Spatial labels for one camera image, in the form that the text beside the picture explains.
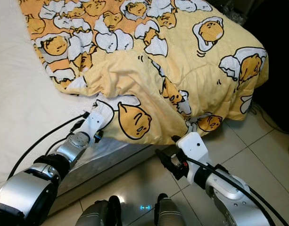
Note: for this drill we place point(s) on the orange egg print blanket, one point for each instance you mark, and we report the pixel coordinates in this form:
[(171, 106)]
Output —
[(163, 61)]

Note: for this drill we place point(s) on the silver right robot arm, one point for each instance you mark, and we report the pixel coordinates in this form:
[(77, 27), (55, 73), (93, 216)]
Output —
[(234, 193)]

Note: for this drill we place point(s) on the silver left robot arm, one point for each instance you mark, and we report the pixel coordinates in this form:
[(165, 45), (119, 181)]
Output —
[(28, 193)]

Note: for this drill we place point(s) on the grey right robot foot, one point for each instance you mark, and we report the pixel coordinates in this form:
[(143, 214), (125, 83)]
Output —
[(170, 214)]

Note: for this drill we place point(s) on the grey robot foot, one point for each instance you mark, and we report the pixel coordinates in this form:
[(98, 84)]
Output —
[(99, 214), (170, 214)]

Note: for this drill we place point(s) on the grey left robot foot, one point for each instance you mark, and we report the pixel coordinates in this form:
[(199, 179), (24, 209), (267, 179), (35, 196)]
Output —
[(99, 214)]

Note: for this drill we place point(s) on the white quilted mattress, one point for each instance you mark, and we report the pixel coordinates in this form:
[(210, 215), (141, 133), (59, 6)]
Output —
[(21, 108)]

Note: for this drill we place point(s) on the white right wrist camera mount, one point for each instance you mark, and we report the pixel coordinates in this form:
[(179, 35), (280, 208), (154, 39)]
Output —
[(194, 148)]

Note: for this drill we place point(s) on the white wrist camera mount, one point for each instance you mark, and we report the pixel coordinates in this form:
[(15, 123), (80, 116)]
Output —
[(98, 120), (194, 148)]

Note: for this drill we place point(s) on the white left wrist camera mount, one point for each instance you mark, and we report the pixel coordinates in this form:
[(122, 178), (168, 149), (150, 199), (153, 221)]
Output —
[(98, 120)]

